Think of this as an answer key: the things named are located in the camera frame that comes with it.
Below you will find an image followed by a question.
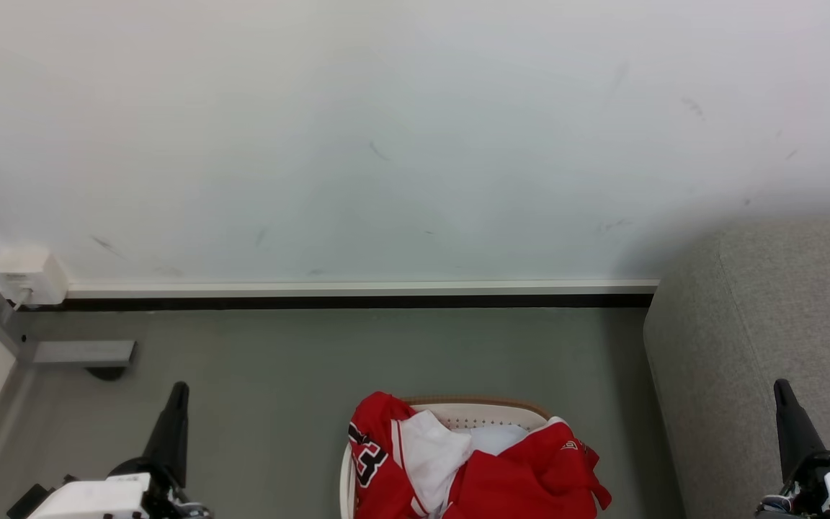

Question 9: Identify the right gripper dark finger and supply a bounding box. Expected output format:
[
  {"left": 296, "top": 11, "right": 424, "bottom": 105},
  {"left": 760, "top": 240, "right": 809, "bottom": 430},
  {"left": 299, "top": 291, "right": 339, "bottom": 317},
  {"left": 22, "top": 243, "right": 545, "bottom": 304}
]
[{"left": 774, "top": 378, "right": 828, "bottom": 485}]

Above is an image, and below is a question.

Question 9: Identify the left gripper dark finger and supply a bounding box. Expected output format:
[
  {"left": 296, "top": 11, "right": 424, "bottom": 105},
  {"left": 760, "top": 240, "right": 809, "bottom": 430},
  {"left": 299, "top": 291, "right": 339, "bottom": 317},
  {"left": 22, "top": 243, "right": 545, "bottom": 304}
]
[{"left": 143, "top": 382, "right": 190, "bottom": 488}]

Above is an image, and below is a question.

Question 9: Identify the left gripper body, black and white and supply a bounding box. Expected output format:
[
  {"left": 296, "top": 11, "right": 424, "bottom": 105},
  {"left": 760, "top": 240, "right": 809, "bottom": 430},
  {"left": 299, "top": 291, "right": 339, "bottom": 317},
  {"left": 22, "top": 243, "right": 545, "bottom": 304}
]
[{"left": 26, "top": 457, "right": 211, "bottom": 519}]

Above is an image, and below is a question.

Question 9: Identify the plain red shirt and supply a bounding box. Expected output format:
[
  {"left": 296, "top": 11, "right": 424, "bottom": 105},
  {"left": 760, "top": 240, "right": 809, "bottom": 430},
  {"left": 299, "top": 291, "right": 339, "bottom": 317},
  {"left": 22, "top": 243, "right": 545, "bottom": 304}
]
[{"left": 444, "top": 417, "right": 612, "bottom": 519}]

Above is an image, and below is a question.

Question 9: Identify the grey fabric sofa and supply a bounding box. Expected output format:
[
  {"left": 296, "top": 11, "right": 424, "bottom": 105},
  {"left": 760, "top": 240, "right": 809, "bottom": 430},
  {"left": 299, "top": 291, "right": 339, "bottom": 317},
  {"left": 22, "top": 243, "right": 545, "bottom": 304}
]
[{"left": 643, "top": 218, "right": 830, "bottom": 519}]

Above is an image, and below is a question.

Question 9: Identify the white baseboard with black strip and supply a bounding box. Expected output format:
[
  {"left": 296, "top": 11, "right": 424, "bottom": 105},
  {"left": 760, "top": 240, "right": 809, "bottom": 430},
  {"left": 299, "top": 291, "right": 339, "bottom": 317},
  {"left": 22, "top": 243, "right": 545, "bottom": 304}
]
[{"left": 62, "top": 279, "right": 661, "bottom": 312}]

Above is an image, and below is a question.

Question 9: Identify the white garment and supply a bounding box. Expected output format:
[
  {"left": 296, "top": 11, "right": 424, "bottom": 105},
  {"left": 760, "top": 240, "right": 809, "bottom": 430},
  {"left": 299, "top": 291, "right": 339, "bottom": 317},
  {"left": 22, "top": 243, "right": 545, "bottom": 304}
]
[{"left": 393, "top": 409, "right": 475, "bottom": 516}]

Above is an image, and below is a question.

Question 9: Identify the pale blue garment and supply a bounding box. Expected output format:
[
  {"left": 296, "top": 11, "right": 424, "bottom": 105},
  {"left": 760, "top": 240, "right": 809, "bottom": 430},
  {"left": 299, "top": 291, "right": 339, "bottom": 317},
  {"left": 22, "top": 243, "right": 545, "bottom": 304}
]
[{"left": 468, "top": 424, "right": 530, "bottom": 457}]

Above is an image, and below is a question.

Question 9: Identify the white laundry basket, brown rim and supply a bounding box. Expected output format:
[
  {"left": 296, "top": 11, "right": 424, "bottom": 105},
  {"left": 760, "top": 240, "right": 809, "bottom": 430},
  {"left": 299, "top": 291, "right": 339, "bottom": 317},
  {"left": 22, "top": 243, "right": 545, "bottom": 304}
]
[{"left": 339, "top": 395, "right": 554, "bottom": 519}]

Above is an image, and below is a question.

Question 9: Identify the white wall socket box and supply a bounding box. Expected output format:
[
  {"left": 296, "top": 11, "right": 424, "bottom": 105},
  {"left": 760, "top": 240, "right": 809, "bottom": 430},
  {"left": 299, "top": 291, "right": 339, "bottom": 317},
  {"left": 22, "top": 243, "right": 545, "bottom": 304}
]
[{"left": 0, "top": 247, "right": 70, "bottom": 306}]

